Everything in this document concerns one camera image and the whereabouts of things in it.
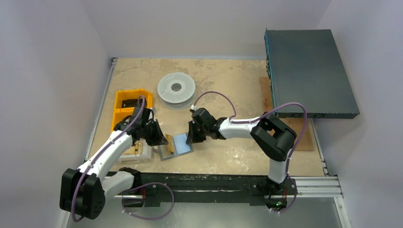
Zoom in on grey card holder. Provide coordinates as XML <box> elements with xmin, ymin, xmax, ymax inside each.
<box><xmin>157</xmin><ymin>133</ymin><xmax>194</xmax><ymax>161</ymax></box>

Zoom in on white filament spool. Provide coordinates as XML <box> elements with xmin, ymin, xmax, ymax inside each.
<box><xmin>157</xmin><ymin>72</ymin><xmax>196</xmax><ymax>110</ymax></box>

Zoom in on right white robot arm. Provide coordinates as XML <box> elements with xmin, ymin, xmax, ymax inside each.
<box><xmin>186</xmin><ymin>106</ymin><xmax>297</xmax><ymax>184</ymax></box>

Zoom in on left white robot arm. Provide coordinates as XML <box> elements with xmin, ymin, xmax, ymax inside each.
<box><xmin>59</xmin><ymin>106</ymin><xmax>168</xmax><ymax>222</ymax></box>

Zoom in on clear plastic bin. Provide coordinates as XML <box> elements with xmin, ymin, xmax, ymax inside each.
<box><xmin>118</xmin><ymin>139</ymin><xmax>152</xmax><ymax>162</ymax></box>

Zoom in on wooden block in bin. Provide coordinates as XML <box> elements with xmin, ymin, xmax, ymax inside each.
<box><xmin>123</xmin><ymin>141</ymin><xmax>143</xmax><ymax>156</ymax></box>

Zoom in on yellow plastic bin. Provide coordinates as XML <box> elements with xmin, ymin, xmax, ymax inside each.
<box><xmin>111</xmin><ymin>89</ymin><xmax>154</xmax><ymax>132</ymax></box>

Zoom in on black item in bin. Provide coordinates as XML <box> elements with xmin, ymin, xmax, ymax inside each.
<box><xmin>121</xmin><ymin>98</ymin><xmax>143</xmax><ymax>108</ymax></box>

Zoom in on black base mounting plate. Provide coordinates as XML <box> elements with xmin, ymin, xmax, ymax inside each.
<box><xmin>118</xmin><ymin>172</ymin><xmax>298</xmax><ymax>210</ymax></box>

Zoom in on brown wooden board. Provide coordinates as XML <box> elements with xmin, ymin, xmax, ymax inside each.
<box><xmin>259</xmin><ymin>76</ymin><xmax>314</xmax><ymax>151</ymax></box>

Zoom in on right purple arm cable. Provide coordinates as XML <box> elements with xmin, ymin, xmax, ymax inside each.
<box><xmin>190</xmin><ymin>91</ymin><xmax>308</xmax><ymax>177</ymax></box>

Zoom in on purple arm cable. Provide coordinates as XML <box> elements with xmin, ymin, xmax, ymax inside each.
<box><xmin>70</xmin><ymin>95</ymin><xmax>147</xmax><ymax>223</ymax></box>
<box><xmin>190</xmin><ymin>91</ymin><xmax>308</xmax><ymax>177</ymax></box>

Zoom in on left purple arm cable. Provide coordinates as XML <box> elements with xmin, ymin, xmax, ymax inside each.
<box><xmin>70</xmin><ymin>95</ymin><xmax>147</xmax><ymax>223</ymax></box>

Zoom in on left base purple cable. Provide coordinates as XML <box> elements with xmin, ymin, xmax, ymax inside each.
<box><xmin>121</xmin><ymin>182</ymin><xmax>175</xmax><ymax>221</ymax></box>

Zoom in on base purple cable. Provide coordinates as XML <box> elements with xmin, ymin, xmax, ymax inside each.
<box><xmin>121</xmin><ymin>182</ymin><xmax>175</xmax><ymax>221</ymax></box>
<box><xmin>269</xmin><ymin>176</ymin><xmax>299</xmax><ymax>215</ymax></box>

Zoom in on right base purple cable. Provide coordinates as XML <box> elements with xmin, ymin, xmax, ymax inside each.
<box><xmin>269</xmin><ymin>176</ymin><xmax>299</xmax><ymax>215</ymax></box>

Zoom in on dark grey network switch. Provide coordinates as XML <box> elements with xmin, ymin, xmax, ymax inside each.
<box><xmin>264</xmin><ymin>29</ymin><xmax>360</xmax><ymax>119</ymax></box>

